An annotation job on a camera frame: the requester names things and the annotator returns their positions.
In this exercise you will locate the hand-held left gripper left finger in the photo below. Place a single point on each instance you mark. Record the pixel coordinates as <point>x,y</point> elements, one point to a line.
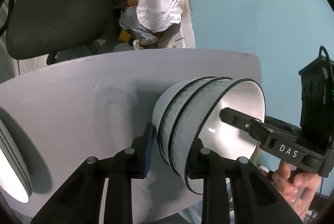
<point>148,151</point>

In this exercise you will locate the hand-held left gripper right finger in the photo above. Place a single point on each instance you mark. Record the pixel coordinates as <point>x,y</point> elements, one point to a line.
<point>198,164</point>

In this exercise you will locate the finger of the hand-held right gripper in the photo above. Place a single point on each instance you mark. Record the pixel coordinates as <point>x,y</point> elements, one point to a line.
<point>234,119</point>

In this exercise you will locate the white bowl black rim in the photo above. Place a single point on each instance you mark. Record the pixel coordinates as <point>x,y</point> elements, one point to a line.
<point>234,101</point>
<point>162,106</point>
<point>184,98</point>

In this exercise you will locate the large white plate black rim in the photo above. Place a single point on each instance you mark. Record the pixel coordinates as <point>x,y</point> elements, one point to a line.
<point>24,158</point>
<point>13,177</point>

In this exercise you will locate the person's right hand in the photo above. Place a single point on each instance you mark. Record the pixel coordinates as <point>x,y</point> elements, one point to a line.
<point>284,182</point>

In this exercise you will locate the clear plastic bag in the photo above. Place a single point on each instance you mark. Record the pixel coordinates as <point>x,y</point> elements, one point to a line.
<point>135,28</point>

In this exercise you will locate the white plastic bag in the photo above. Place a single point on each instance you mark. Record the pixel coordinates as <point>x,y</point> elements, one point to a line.
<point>156,11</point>

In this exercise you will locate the black office chair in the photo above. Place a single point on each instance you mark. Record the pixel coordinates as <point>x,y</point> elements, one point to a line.
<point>52,17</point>

